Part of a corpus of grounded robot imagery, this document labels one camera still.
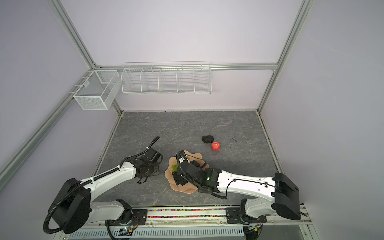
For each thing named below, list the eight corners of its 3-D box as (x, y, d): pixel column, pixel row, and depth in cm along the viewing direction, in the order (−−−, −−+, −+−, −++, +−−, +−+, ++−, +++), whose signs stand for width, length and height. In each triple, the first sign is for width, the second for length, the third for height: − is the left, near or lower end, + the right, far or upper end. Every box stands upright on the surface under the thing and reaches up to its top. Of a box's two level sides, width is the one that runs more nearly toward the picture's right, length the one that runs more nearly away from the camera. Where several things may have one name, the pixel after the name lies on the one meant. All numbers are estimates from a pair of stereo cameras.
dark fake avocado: (201, 143, 103) (201, 140, 100) (201, 139, 106) (201, 135, 102) (213, 143, 103) (213, 140, 100) (213, 139, 106) (213, 135, 102)
